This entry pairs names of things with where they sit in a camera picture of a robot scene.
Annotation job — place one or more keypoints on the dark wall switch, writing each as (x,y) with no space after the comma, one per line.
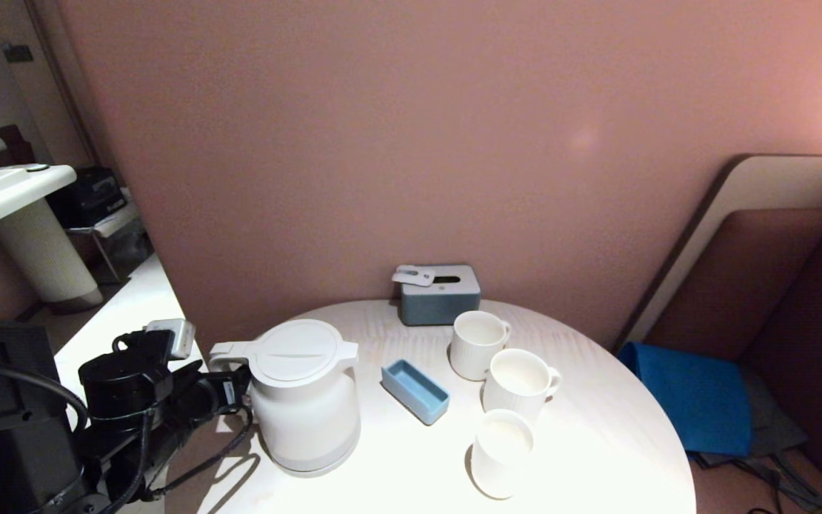
(18,54)

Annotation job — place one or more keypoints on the white ribbed ceramic mug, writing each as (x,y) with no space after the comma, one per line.
(514,396)
(500,464)
(475,350)

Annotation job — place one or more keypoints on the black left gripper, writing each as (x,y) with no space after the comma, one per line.
(175,414)

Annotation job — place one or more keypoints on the black box appliance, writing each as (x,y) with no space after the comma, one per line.
(90,200)

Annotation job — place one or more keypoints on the metal stool with white top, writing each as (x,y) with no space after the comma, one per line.
(115,221)

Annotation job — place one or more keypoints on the small round sink dish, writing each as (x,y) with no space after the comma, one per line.
(37,168)

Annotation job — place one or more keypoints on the brown upholstered bench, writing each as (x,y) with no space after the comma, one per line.
(775,285)

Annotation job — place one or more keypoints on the grey-blue tissue box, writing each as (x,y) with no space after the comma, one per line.
(439,307)

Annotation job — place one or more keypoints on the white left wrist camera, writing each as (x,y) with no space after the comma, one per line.
(172,339)

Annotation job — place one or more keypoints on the small blue rectangular tray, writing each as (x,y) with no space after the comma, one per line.
(414,391)

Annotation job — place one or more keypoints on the blue cloth bag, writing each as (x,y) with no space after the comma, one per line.
(689,400)

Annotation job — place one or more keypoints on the brown wooden holder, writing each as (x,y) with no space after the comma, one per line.
(18,150)

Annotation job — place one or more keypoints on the white electric kettle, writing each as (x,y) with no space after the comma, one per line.
(304,414)

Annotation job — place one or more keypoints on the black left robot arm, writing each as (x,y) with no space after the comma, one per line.
(11,457)

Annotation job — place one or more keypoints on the beige backrest panel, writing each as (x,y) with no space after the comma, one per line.
(775,182)

